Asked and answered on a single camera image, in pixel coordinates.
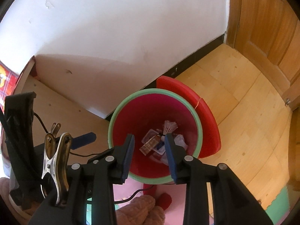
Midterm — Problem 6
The red slipper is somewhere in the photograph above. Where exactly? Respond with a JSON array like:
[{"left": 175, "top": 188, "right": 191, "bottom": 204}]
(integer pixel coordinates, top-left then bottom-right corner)
[
  {"left": 142, "top": 183, "right": 155, "bottom": 196},
  {"left": 157, "top": 193, "right": 172, "bottom": 209}
]

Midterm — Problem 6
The red bin with green rim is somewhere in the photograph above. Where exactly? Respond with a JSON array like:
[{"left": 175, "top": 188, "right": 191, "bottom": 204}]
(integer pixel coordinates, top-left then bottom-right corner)
[{"left": 108, "top": 88, "right": 203, "bottom": 185}]

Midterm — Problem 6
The metal spring clamp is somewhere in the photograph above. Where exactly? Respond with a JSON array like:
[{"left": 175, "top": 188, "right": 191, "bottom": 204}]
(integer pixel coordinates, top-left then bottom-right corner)
[
  {"left": 42, "top": 132, "right": 72, "bottom": 207},
  {"left": 48, "top": 122, "right": 62, "bottom": 136}
]

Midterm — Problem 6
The black cable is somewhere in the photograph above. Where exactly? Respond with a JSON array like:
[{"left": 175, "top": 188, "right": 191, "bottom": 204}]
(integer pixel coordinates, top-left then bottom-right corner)
[
  {"left": 33, "top": 112, "right": 105, "bottom": 158},
  {"left": 114, "top": 185, "right": 155, "bottom": 205}
]

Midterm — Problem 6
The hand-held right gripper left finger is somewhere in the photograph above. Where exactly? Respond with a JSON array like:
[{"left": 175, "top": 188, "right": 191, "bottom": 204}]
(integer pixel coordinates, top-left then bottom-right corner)
[{"left": 28, "top": 133, "right": 136, "bottom": 225}]

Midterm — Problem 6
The white feather shuttlecock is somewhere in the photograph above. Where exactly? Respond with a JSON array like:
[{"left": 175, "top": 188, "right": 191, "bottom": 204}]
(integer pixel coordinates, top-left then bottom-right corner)
[{"left": 163, "top": 120, "right": 179, "bottom": 134}]

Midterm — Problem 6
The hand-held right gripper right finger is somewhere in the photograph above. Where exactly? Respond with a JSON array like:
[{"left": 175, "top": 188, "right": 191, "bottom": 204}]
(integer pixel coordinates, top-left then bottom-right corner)
[{"left": 164, "top": 133, "right": 273, "bottom": 225}]

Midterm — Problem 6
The red plastic lid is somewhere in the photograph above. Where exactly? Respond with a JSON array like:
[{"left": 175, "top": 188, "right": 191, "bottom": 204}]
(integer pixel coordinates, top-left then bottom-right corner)
[{"left": 156, "top": 76, "right": 222, "bottom": 159}]

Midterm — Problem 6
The brown patterned packet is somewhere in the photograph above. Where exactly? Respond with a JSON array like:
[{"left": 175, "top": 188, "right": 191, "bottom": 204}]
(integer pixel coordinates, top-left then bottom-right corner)
[{"left": 139, "top": 135, "right": 160, "bottom": 157}]

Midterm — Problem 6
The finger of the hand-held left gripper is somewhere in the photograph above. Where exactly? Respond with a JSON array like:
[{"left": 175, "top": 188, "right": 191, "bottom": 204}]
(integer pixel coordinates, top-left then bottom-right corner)
[{"left": 71, "top": 132, "right": 97, "bottom": 150}]

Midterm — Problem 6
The colourful foam floor mat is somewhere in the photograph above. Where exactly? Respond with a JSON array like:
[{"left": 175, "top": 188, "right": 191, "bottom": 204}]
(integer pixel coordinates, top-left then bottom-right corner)
[{"left": 85, "top": 177, "right": 297, "bottom": 225}]

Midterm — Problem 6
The wooden door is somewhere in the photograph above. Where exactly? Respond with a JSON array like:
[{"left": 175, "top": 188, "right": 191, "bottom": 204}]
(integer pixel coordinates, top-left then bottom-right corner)
[{"left": 227, "top": 0, "right": 300, "bottom": 113}]

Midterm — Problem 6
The red floral plastic sheet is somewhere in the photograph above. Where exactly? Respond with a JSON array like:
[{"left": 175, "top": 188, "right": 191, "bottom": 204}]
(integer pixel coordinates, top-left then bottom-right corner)
[{"left": 0, "top": 60, "right": 21, "bottom": 109}]

